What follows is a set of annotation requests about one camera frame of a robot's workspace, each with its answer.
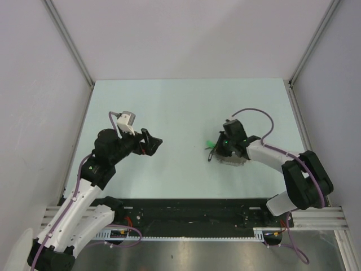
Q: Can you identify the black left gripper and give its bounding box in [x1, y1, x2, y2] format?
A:
[109, 126, 161, 164]

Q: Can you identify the green key tag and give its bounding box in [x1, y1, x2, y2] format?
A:
[205, 140, 217, 150]

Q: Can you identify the large metal keyring blue handle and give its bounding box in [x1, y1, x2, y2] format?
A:
[215, 152, 249, 167]

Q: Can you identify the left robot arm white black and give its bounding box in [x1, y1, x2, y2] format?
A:
[27, 128, 163, 270]

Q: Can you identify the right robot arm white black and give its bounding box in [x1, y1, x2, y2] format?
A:
[208, 120, 334, 226]

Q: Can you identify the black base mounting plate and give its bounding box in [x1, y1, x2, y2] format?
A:
[122, 198, 294, 238]

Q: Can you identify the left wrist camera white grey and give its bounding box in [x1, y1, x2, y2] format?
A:
[117, 111, 136, 135]

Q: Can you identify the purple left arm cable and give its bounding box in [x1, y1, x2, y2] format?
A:
[30, 111, 142, 270]

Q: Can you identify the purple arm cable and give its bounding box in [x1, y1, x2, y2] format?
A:
[231, 108, 325, 266]
[30, 111, 142, 270]

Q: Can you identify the grey slotted cable duct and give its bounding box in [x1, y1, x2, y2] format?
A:
[93, 227, 267, 244]

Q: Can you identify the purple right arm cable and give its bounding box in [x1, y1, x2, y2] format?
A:
[231, 108, 325, 266]

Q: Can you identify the left aluminium frame post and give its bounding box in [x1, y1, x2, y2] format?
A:
[41, 0, 95, 90]

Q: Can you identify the aluminium frame post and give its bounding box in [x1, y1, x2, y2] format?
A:
[41, 0, 95, 90]
[288, 0, 344, 88]

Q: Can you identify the right aluminium frame post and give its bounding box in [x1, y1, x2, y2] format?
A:
[288, 0, 344, 88]

